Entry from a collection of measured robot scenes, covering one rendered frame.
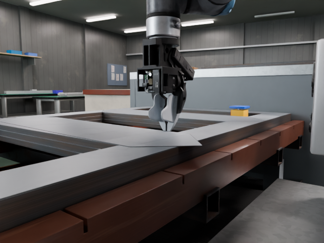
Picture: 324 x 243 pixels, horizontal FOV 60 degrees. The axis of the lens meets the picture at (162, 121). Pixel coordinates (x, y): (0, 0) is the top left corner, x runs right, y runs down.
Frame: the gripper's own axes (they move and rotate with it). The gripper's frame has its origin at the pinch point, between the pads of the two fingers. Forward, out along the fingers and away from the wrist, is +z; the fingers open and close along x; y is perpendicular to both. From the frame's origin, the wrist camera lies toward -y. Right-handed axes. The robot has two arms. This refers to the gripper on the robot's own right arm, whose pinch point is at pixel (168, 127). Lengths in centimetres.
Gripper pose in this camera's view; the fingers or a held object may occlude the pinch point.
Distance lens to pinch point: 66.8
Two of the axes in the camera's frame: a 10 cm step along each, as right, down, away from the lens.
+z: 0.0, 9.9, 1.2
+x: 8.0, 0.7, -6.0
